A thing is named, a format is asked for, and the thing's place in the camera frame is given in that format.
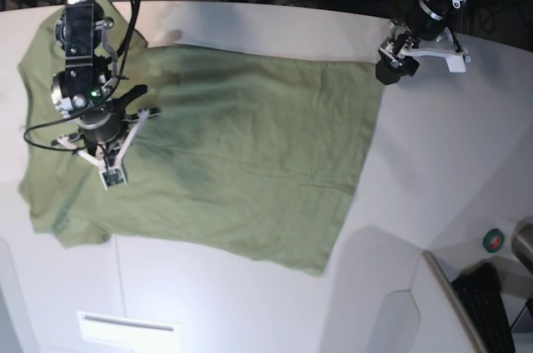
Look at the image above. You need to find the green tape roll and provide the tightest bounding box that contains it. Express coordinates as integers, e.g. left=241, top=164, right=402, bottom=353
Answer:
left=482, top=228, right=505, bottom=254

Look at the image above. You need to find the black keyboard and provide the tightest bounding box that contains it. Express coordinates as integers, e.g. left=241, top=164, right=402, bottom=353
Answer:
left=451, top=261, right=516, bottom=353

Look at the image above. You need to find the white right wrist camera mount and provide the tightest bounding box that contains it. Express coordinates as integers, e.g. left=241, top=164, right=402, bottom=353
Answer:
left=51, top=107, right=161, bottom=191

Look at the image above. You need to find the green t-shirt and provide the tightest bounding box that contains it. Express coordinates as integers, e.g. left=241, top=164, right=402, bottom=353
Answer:
left=17, top=15, right=384, bottom=276

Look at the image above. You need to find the white label plate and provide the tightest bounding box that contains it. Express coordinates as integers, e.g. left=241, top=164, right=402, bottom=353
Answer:
left=77, top=311, right=182, bottom=352

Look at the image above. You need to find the metal cylinder cup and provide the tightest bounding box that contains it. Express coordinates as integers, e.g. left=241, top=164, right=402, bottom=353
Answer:
left=511, top=222, right=533, bottom=273

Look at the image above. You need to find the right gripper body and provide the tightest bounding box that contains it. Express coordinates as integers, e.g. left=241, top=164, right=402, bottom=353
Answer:
left=77, top=84, right=147, bottom=153

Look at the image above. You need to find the grey table edge rail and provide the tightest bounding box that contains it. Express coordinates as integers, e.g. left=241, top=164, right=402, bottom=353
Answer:
left=413, top=251, right=486, bottom=352

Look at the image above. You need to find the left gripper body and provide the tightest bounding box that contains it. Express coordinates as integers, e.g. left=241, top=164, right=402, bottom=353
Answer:
left=378, top=19, right=420, bottom=68

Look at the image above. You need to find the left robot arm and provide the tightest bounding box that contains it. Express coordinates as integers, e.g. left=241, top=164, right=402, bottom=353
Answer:
left=375, top=0, right=471, bottom=85

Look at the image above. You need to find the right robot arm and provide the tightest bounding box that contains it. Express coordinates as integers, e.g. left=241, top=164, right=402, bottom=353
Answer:
left=23, top=0, right=151, bottom=158

